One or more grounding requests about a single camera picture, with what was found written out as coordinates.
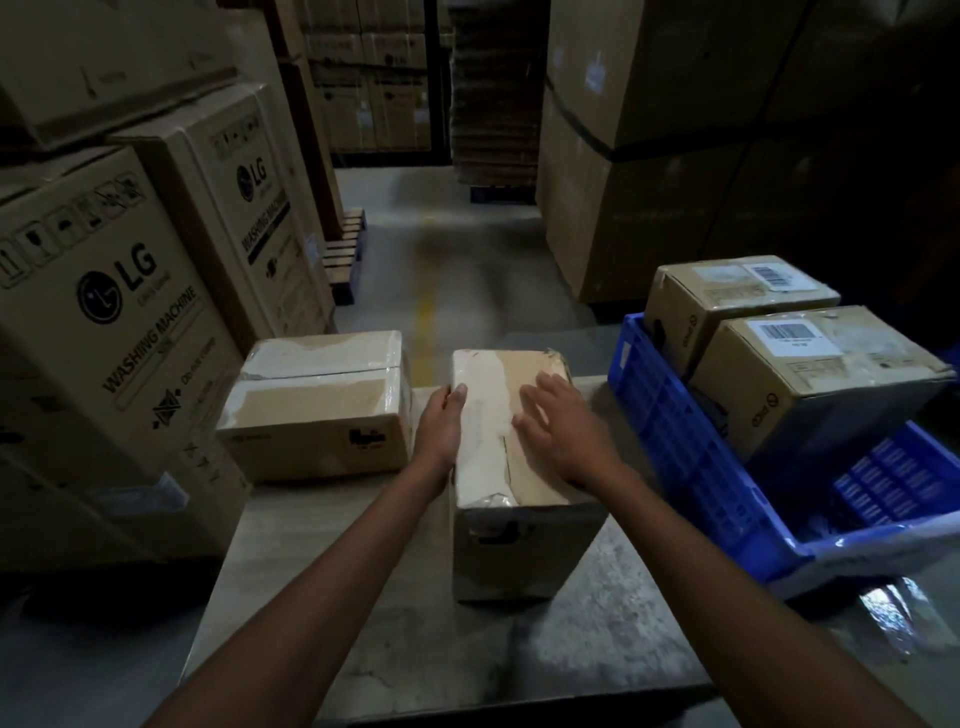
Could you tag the large washing machine carton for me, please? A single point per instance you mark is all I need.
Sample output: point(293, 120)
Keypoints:
point(247, 217)
point(112, 337)

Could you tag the person's right thumb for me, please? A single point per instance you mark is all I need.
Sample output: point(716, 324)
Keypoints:
point(529, 433)

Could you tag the blue plastic crate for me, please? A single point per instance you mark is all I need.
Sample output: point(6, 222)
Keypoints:
point(697, 472)

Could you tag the person's right little finger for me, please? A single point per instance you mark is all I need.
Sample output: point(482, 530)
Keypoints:
point(586, 409)

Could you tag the stack of printed cartons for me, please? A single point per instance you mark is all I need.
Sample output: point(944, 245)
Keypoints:
point(375, 82)

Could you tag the tall taped cardboard box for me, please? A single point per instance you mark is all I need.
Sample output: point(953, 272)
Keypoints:
point(525, 540)

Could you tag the huge plain cardboard carton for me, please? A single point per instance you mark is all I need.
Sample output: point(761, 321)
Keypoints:
point(712, 60)

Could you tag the tall brown carton stack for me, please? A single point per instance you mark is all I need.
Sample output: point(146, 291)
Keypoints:
point(300, 112)

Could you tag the person's left thumb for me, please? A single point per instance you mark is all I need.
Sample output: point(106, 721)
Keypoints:
point(459, 405)

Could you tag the blue plastic pallet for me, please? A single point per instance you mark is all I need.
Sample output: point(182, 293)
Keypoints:
point(502, 193)

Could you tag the dark wooden pallet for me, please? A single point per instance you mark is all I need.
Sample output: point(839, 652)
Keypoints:
point(343, 255)

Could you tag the person's left forearm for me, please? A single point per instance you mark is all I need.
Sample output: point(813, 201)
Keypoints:
point(315, 592)

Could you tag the person's left hand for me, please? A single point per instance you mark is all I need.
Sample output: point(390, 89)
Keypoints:
point(437, 431)

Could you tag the clear plastic sheet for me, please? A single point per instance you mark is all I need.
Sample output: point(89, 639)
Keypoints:
point(892, 555)

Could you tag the large barcode-labelled cardboard box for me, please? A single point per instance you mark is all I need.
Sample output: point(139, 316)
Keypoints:
point(810, 382)

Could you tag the small barcode-labelled cardboard box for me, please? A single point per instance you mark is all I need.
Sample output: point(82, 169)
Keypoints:
point(720, 300)

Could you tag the person's right middle finger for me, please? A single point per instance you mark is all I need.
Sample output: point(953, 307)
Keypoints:
point(553, 390)

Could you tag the person's right hand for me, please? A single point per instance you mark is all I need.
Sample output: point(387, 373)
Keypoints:
point(574, 439)

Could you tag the person's right forearm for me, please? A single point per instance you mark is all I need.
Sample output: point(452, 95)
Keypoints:
point(720, 600)

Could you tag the wide taped cardboard box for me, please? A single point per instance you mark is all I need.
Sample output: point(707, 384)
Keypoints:
point(315, 412)

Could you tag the tilted plain cardboard carton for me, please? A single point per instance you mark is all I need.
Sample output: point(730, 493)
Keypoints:
point(90, 60)

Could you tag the stack of flat cardboard sheets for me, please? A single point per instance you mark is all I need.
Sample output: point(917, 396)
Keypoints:
point(499, 90)

